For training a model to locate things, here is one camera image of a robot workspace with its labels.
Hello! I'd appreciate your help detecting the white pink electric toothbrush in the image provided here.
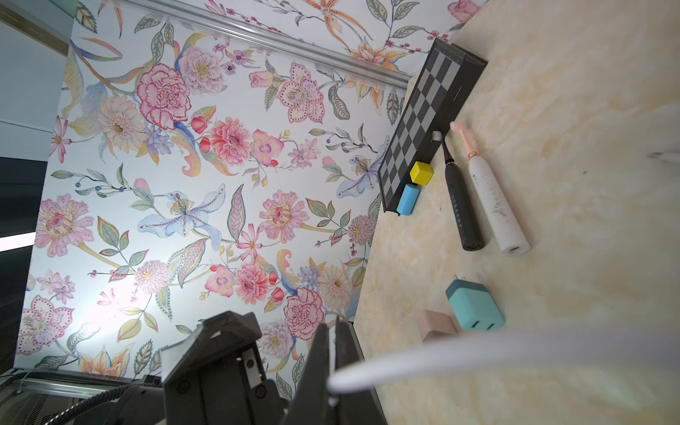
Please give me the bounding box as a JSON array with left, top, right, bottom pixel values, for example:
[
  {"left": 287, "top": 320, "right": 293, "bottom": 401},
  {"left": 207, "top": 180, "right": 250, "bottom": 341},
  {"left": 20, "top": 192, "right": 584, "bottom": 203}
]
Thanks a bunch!
[{"left": 450, "top": 121, "right": 531, "bottom": 256}]

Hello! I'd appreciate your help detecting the yellow cube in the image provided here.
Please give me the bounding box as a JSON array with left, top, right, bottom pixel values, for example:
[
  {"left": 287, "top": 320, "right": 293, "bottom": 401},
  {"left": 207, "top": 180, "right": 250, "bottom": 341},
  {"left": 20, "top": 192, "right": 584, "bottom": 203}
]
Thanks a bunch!
[{"left": 409, "top": 161, "right": 434, "bottom": 186}]

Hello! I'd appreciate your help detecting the teal USB charger plug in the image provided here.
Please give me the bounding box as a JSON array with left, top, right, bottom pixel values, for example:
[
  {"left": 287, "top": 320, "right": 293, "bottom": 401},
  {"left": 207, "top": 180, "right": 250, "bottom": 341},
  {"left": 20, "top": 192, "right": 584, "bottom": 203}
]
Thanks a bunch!
[{"left": 446, "top": 278, "right": 505, "bottom": 333}]

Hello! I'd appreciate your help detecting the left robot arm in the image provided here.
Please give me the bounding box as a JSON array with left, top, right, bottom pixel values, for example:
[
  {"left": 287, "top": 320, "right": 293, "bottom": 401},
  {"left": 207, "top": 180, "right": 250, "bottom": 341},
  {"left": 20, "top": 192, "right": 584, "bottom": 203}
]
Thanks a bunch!
[{"left": 8, "top": 312, "right": 286, "bottom": 424}]

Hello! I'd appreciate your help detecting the black electric toothbrush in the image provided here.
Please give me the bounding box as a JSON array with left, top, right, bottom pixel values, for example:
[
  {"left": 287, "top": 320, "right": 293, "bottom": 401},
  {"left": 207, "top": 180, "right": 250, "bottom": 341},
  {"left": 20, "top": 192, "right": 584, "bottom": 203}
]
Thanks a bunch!
[{"left": 432, "top": 131, "right": 485, "bottom": 251}]

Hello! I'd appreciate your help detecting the blue block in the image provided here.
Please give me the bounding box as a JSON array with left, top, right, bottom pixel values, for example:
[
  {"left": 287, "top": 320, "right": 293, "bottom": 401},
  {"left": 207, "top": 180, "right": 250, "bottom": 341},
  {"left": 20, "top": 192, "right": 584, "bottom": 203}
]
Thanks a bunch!
[{"left": 397, "top": 183, "right": 421, "bottom": 216}]

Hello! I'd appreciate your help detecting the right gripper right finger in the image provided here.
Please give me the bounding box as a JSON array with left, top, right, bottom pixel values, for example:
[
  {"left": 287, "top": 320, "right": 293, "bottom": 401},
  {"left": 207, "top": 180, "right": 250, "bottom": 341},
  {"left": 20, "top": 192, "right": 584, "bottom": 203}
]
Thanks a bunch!
[{"left": 334, "top": 321, "right": 387, "bottom": 425}]

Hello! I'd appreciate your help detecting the black white checkerboard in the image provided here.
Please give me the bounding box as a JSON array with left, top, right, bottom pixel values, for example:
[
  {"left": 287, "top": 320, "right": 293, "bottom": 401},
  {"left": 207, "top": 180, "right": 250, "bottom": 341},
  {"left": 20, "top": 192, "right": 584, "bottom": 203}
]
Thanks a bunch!
[{"left": 378, "top": 40, "right": 488, "bottom": 213}]

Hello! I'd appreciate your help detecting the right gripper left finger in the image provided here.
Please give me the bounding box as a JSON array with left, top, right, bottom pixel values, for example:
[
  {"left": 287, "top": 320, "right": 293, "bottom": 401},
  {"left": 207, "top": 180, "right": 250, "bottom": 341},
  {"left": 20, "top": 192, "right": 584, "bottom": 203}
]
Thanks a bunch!
[{"left": 283, "top": 323, "right": 330, "bottom": 425}]

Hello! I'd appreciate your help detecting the pinkish white USB cable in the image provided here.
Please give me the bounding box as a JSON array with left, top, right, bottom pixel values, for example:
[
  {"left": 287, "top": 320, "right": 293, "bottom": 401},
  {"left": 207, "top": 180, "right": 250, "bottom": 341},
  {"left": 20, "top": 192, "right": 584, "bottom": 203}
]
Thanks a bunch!
[{"left": 326, "top": 326, "right": 680, "bottom": 395}]

